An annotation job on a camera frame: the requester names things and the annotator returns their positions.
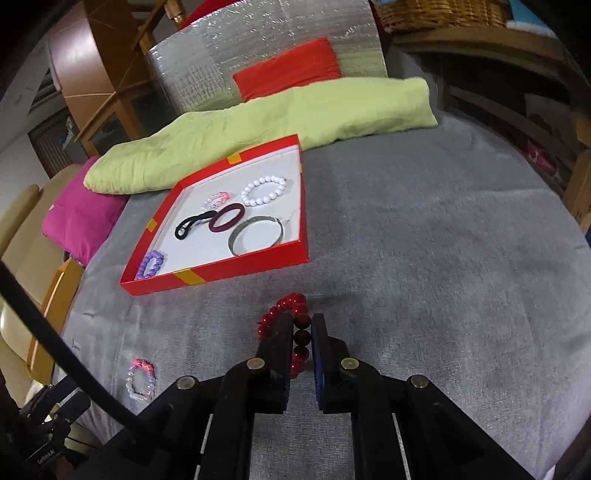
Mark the red cushion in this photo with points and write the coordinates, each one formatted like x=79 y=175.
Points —
x=286 y=69

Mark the dark maroon bangle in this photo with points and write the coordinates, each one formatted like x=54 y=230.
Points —
x=213 y=226

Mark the orange box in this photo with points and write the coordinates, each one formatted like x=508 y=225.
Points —
x=55 y=300

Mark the magenta cushion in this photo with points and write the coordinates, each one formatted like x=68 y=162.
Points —
x=83 y=217

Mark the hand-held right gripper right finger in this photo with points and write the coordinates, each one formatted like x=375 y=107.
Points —
x=317 y=369

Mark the beige sofa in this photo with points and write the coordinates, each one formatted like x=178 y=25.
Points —
x=27 y=221

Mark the wooden bench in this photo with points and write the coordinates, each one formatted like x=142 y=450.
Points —
x=485 y=50

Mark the grey blanket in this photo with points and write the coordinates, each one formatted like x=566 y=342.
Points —
x=415 y=230

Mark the silver foil insulation mat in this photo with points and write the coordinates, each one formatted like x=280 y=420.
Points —
x=277 y=27

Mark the red shallow box tray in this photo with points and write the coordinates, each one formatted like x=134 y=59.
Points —
x=231 y=269

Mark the grey translucent bangle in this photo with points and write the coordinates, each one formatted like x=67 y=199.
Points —
x=235 y=247

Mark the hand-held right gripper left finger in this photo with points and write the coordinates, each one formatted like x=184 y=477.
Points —
x=277 y=360

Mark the light green folded blanket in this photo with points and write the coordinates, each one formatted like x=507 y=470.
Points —
x=277 y=120

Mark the wooden cabinet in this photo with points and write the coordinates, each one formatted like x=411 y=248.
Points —
x=83 y=60

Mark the red cloth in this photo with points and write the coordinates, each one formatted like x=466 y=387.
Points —
x=203 y=11

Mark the wicker basket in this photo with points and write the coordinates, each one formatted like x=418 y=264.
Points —
x=438 y=14

